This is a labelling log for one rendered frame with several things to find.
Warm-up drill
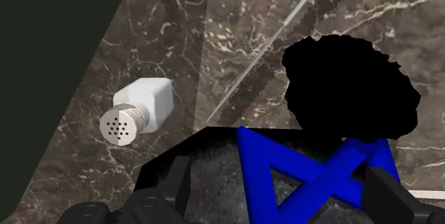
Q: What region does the blue cross-braced frame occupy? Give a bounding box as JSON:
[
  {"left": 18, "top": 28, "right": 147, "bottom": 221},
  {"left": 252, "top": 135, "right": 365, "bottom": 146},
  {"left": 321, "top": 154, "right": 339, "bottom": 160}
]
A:
[{"left": 235, "top": 125, "right": 401, "bottom": 224}]

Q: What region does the white salt shaker silver cap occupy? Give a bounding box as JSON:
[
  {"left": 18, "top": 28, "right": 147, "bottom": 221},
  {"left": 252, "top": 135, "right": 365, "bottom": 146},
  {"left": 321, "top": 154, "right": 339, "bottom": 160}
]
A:
[{"left": 99, "top": 77, "right": 175, "bottom": 147}]

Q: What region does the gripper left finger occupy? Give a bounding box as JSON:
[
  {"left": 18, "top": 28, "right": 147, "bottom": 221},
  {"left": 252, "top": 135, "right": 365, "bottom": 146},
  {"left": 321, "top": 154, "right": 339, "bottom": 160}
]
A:
[{"left": 56, "top": 155, "right": 192, "bottom": 224}]

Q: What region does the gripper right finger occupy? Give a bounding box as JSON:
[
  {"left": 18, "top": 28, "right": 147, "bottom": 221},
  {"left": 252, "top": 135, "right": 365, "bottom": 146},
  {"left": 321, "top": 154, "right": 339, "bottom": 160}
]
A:
[{"left": 360, "top": 166, "right": 445, "bottom": 224}]

